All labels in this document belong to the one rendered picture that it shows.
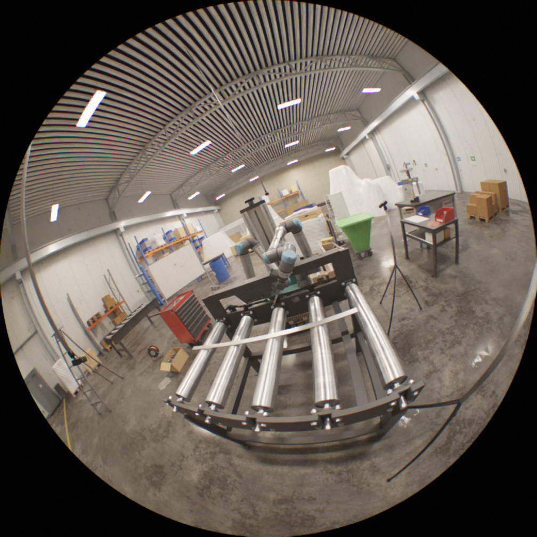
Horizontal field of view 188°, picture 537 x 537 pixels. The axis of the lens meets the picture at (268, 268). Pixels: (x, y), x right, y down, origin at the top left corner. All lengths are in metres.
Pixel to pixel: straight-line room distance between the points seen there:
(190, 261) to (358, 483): 6.28
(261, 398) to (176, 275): 5.20
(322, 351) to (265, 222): 1.64
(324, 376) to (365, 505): 1.25
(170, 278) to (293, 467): 5.41
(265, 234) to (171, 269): 4.12
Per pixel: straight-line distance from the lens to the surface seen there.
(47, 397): 10.40
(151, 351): 4.15
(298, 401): 1.77
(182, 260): 5.83
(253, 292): 1.33
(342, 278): 1.29
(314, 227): 4.33
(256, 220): 2.07
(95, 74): 7.41
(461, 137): 10.92
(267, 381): 0.86
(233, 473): 1.87
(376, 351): 0.82
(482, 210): 5.70
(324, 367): 0.79
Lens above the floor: 1.57
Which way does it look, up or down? 17 degrees down
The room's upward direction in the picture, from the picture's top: 25 degrees counter-clockwise
